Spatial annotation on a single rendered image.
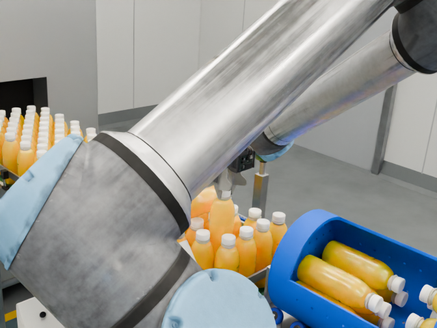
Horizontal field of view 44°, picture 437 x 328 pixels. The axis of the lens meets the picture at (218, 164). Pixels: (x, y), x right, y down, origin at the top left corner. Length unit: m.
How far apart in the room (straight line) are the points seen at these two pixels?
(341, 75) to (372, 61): 0.08
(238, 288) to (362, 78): 0.52
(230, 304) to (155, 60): 5.78
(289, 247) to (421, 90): 3.76
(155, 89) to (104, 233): 5.85
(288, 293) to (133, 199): 0.85
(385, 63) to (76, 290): 0.62
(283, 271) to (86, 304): 0.84
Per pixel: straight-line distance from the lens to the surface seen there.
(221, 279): 0.58
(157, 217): 0.57
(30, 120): 2.51
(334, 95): 1.05
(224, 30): 6.36
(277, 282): 1.37
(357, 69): 0.99
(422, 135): 5.04
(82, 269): 0.55
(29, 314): 0.78
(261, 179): 1.97
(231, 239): 1.50
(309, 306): 1.33
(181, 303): 0.55
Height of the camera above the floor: 1.83
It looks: 21 degrees down
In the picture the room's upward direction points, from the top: 4 degrees clockwise
